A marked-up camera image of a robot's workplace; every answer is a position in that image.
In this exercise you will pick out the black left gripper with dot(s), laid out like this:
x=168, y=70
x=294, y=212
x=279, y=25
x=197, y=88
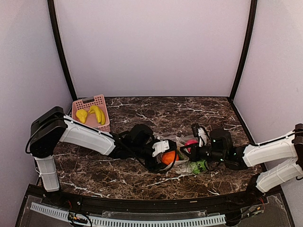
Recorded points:
x=154, y=165

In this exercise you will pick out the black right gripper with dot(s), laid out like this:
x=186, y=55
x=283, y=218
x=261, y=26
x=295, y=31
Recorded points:
x=193, y=155

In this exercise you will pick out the clear zip top bag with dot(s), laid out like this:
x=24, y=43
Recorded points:
x=182, y=168

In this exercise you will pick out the orange fake fruit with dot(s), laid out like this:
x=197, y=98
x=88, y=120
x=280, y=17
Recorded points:
x=169, y=157

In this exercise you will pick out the yellow fake banana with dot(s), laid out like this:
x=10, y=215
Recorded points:
x=100, y=116

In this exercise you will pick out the yellow fake lemon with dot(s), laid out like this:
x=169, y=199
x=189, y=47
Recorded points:
x=82, y=115

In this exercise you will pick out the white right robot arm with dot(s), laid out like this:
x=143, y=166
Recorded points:
x=288, y=147

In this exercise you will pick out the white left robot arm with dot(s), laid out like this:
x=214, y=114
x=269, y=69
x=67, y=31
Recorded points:
x=54, y=126

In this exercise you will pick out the pink fake fruit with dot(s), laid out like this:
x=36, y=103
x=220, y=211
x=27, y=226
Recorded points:
x=189, y=142

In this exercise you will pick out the green fake watermelon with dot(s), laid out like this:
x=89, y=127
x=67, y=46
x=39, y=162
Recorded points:
x=198, y=167

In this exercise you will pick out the pink perforated plastic basket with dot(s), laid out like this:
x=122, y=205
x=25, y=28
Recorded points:
x=91, y=121

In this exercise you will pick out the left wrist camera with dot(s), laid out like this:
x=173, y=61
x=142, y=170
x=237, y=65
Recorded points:
x=142, y=135

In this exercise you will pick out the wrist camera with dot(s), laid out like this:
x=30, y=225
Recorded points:
x=220, y=139
x=142, y=135

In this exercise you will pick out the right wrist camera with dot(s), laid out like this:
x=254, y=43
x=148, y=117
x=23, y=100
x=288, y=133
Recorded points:
x=220, y=139

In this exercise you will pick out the black front rail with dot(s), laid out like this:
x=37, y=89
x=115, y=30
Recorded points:
x=226, y=204

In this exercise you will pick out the white slotted cable duct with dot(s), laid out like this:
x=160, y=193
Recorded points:
x=123, y=219

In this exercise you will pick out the black frame post right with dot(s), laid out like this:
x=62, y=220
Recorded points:
x=245, y=49

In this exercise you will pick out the black frame post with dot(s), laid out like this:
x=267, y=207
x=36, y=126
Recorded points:
x=60, y=50
x=245, y=49

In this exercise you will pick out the black frame post left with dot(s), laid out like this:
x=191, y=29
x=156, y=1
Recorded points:
x=60, y=50

